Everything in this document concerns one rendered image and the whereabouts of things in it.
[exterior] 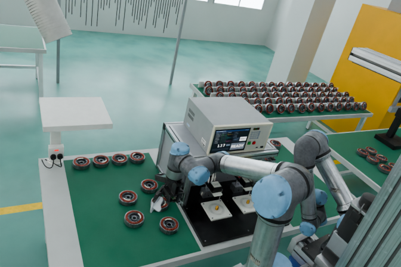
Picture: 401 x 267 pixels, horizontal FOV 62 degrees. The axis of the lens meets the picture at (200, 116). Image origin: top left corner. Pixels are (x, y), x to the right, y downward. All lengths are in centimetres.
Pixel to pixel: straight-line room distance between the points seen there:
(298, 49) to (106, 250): 467
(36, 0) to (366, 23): 463
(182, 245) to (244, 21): 809
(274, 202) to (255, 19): 888
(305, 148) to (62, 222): 134
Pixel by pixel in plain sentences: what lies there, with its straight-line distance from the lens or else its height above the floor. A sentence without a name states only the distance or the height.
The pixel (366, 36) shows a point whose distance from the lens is 564.
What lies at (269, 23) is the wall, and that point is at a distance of 1006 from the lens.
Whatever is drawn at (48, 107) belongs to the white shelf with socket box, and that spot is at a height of 120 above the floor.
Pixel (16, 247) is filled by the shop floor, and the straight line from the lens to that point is 296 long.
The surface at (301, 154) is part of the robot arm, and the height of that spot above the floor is 147.
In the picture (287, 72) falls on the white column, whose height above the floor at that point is 62.
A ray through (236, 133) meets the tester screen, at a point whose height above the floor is 126.
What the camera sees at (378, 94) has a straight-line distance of 545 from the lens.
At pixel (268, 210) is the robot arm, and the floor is 160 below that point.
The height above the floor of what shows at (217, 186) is 92.
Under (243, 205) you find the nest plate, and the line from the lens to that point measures 229.
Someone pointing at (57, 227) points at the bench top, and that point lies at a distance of 202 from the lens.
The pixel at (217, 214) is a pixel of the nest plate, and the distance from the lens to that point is 216.
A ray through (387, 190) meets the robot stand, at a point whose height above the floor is 169.
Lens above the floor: 222
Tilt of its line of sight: 27 degrees down
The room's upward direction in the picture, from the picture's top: 13 degrees clockwise
